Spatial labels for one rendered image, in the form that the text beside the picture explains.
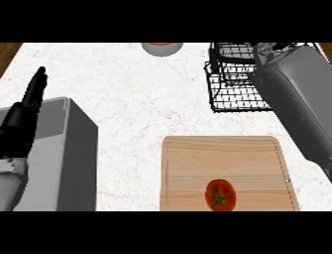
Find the grey box appliance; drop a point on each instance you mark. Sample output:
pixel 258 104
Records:
pixel 65 155

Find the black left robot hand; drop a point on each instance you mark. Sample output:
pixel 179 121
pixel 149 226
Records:
pixel 19 122

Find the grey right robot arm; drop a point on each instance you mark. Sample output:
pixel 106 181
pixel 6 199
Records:
pixel 300 99

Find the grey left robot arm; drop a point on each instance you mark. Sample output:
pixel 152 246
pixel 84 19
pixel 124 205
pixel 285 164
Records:
pixel 2 188

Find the grey bowl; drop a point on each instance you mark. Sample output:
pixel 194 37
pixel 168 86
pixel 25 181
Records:
pixel 161 49

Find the wooden cutting board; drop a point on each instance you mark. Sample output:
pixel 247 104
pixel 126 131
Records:
pixel 226 165

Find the red tomato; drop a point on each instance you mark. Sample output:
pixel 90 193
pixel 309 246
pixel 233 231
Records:
pixel 220 195

